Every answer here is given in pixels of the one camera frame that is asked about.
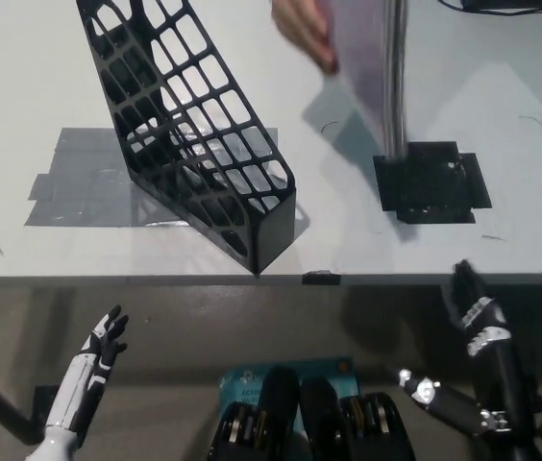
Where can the black lattice magazine stand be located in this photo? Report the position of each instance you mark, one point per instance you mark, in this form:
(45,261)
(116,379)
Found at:
(165,120)

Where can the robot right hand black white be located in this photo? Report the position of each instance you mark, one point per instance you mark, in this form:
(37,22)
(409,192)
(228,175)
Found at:
(497,365)

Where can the purple spiral notebook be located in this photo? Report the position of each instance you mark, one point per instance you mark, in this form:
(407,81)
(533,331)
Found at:
(357,48)

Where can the grey duct tape patch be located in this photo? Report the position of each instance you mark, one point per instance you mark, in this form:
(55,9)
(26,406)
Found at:
(74,192)

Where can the silver metal pole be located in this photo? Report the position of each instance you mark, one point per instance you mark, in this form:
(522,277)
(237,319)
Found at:
(394,96)

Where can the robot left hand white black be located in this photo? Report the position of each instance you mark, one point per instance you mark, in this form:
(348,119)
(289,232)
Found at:
(76,384)

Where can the robot torso black teal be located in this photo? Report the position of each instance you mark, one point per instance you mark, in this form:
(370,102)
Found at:
(314,422)

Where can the person's bare hand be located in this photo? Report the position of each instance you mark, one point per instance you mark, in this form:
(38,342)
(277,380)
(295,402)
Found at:
(300,24)

